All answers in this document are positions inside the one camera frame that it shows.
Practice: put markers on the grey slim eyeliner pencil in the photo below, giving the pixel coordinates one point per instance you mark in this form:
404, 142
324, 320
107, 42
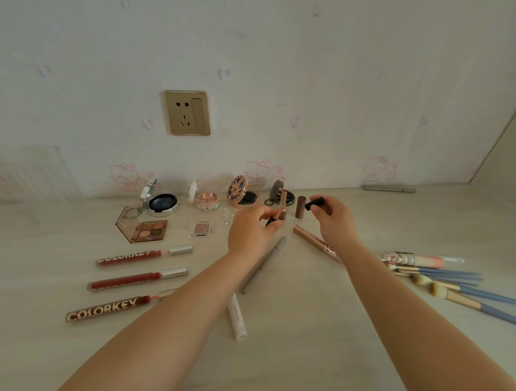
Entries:
264, 264

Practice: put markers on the pink single eyeshadow pan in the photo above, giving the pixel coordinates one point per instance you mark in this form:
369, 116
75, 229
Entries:
200, 229

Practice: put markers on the pink blue patterned compact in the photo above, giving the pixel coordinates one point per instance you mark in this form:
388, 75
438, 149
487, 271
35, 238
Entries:
236, 189

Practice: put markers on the brown Colorkey lip gloss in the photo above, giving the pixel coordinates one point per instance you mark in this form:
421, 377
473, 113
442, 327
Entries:
105, 310

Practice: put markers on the white concealer tube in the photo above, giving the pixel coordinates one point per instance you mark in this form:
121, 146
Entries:
238, 318

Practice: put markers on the person's right forearm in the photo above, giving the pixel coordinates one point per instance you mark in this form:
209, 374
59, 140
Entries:
423, 322

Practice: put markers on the person's left hand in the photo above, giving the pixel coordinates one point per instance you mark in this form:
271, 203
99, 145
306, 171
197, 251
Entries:
250, 233

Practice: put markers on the brown lipstick tube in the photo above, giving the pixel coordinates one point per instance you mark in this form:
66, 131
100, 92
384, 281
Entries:
283, 201

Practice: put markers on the small dark round compact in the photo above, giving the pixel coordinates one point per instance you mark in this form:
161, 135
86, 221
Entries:
276, 189

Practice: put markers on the person's right hand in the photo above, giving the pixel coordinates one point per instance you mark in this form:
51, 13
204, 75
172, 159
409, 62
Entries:
338, 225

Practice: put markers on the ornate rose gold lip tube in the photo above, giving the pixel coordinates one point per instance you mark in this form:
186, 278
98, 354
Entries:
314, 240

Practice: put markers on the light wooden table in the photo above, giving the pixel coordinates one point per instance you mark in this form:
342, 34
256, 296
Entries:
302, 322

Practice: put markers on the orange single eyeshadow pan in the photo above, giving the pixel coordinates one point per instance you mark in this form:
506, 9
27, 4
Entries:
227, 215

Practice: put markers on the silver round cushion compact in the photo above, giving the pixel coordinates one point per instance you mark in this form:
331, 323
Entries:
163, 203

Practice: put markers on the person's left forearm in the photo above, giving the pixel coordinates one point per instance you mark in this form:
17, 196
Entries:
161, 330

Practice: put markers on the gold wall socket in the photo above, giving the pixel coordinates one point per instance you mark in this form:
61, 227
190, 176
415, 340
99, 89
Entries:
187, 113

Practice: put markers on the white floral round compact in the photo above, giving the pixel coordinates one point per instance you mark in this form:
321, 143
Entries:
207, 200

